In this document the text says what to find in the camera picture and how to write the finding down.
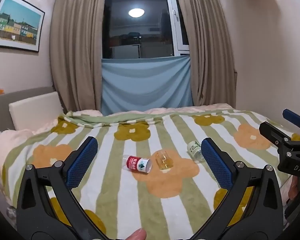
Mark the flower striped blanket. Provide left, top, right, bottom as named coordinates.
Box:
left=1, top=112, right=300, bottom=240

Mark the clear amber glass cup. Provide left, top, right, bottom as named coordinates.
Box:
left=155, top=149, right=175, bottom=169

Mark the white frame window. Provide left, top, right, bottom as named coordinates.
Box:
left=102, top=0, right=190, bottom=59

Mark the red label clear cup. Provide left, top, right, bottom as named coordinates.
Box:
left=122, top=154, right=152, bottom=173

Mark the beige curtain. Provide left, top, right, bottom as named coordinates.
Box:
left=49, top=0, right=108, bottom=113
left=176, top=0, right=238, bottom=107

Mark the person's left hand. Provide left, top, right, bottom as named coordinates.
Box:
left=121, top=228, right=147, bottom=240

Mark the light blue cloth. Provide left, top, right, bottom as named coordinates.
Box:
left=101, top=54, right=194, bottom=116

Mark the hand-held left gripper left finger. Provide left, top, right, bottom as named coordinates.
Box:
left=16, top=136, right=108, bottom=240

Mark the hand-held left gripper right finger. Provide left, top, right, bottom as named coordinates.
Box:
left=190, top=137, right=284, bottom=240

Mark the framed houses picture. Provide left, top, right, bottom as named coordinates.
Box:
left=0, top=0, right=45, bottom=53

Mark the white pillow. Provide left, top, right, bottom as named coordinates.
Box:
left=9, top=92, right=64, bottom=131

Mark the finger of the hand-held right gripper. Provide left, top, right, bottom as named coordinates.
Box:
left=282, top=109, right=300, bottom=131
left=259, top=121, right=293, bottom=147

